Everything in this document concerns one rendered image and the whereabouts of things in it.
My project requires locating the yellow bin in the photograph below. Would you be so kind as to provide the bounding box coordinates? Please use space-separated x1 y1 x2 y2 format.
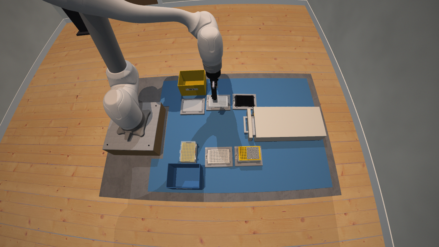
178 70 206 96

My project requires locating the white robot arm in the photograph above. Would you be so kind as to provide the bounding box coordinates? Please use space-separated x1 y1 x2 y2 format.
43 0 223 141

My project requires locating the blue bench mat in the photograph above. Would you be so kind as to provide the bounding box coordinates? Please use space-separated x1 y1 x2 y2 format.
148 78 333 193

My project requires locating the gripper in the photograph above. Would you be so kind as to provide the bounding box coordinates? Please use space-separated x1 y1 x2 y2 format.
206 71 221 103

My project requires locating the blue bin with label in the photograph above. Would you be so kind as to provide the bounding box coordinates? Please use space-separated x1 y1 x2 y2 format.
166 163 203 190

